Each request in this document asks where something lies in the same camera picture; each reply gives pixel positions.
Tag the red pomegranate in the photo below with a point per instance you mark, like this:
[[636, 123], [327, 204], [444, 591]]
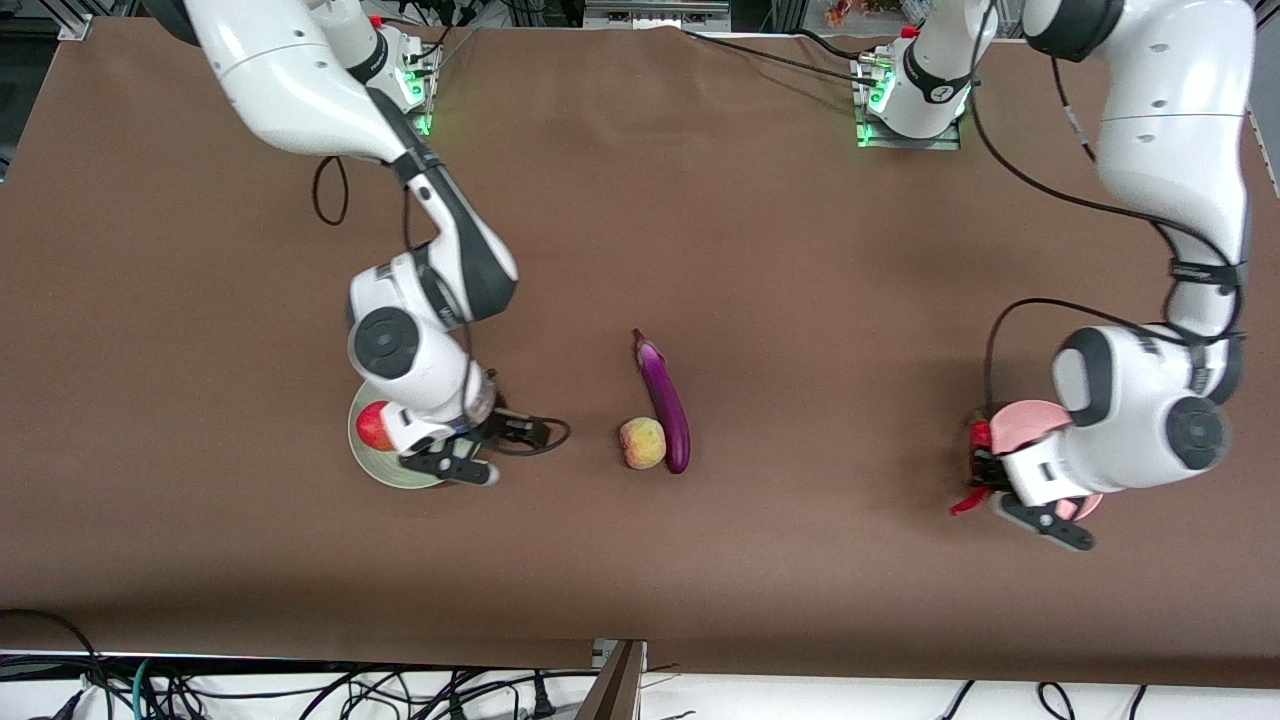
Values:
[[373, 428]]

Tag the yellow-red peach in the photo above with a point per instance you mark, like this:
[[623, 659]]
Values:
[[642, 443]]

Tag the red chili pepper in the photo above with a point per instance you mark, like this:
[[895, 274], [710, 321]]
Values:
[[968, 503]]

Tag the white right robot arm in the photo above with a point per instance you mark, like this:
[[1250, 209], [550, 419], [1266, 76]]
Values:
[[300, 80]]

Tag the pale green round plate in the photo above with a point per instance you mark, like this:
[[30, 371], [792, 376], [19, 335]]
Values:
[[375, 468]]

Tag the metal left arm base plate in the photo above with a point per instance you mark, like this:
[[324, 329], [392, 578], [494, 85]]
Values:
[[905, 142]]

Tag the purple eggplant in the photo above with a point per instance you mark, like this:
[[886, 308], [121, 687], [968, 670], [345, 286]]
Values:
[[668, 410]]

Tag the brown table cloth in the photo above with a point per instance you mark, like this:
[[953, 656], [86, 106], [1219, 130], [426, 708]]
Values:
[[700, 580]]

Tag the grey metal box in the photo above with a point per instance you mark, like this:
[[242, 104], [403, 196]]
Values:
[[655, 14]]

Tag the pink round plate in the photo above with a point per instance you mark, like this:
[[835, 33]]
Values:
[[1025, 425]]

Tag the aluminium frame profile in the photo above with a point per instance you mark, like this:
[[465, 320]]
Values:
[[1265, 150]]

